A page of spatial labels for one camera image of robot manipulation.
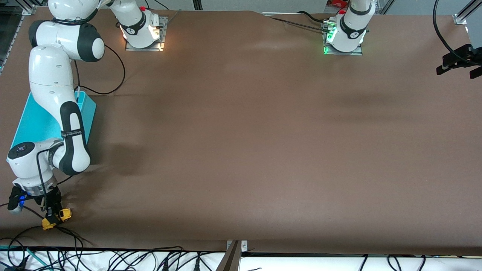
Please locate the aluminium frame profile with bracket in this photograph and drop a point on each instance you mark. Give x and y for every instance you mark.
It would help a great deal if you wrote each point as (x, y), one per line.
(458, 19)

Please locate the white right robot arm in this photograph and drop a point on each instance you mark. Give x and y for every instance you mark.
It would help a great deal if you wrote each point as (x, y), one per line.
(49, 75)

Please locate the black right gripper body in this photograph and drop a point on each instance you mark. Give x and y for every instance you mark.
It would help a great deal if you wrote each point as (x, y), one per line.
(53, 198)

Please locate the small metal bracket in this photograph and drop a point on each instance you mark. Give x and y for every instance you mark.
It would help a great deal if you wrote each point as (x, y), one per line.
(244, 246)

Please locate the black power plug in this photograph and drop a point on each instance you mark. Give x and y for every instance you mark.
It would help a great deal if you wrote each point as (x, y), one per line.
(165, 266)
(196, 265)

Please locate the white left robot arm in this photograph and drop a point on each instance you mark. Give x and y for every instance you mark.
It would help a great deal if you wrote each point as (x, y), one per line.
(352, 30)

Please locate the yellow beetle toy car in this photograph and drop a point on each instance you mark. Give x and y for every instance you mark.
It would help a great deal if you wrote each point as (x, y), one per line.
(66, 214)

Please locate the turquoise plastic bin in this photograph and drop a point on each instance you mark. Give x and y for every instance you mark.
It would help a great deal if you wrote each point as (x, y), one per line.
(37, 124)

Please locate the red box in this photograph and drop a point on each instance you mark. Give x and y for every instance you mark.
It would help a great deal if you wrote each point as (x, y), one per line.
(337, 3)

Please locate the slanted metal bar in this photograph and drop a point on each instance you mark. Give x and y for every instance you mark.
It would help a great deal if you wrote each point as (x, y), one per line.
(230, 259)

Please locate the brown table cover sheet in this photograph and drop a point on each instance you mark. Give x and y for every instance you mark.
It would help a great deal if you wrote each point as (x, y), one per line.
(241, 150)

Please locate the aluminium frame corner bracket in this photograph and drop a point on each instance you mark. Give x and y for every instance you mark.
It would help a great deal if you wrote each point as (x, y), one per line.
(29, 10)

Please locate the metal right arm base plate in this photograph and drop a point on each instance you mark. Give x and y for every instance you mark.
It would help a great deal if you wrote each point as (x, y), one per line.
(164, 26)

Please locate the aluminium frame post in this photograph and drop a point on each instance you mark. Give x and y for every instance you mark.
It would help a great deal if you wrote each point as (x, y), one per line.
(197, 4)

